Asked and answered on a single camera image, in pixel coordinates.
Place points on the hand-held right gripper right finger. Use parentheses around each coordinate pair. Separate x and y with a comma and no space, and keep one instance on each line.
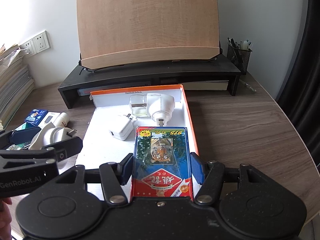
(197,170)

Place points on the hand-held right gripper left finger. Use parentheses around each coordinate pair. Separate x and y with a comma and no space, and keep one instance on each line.
(128,168)

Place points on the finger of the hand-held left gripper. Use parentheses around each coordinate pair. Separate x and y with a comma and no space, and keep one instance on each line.
(25,133)
(67,146)

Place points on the green bandage box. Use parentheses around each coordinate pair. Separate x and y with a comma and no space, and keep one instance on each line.
(25,126)

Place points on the white mosquito repellent plug round bottle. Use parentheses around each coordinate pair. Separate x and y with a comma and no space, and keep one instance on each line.
(50,136)

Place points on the blue dental floss box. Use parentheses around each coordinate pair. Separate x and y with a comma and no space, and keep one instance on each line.
(36,116)

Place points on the red and blue card box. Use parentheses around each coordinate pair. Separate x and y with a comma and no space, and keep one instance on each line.
(162,160)

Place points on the white cardboard box orange rim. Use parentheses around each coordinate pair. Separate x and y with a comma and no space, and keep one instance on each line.
(100,125)

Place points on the white usb charger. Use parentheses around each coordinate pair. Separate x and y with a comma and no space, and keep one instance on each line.
(121,130)

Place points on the white mosquito repellent plug square bottle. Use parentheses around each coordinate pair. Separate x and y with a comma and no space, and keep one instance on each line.
(160,105)

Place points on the person's left hand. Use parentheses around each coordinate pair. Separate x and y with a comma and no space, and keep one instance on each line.
(5,215)

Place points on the white pill bottle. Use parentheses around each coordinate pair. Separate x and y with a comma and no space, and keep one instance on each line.
(62,120)

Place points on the small white charger box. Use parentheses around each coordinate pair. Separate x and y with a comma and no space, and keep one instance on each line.
(51,118)

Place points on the stack of books and papers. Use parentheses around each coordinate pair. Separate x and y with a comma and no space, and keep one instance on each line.
(12,87)

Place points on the black monitor riser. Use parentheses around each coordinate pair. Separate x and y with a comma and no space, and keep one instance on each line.
(175,67)

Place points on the black mesh pen holder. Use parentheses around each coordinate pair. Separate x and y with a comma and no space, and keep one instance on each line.
(238,57)

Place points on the white tube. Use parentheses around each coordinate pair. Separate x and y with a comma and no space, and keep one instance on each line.
(244,45)

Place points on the wooden book stand board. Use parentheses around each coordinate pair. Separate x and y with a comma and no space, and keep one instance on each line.
(147,17)

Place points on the white wall socket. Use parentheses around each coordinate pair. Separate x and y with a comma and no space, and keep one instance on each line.
(27,46)
(42,41)

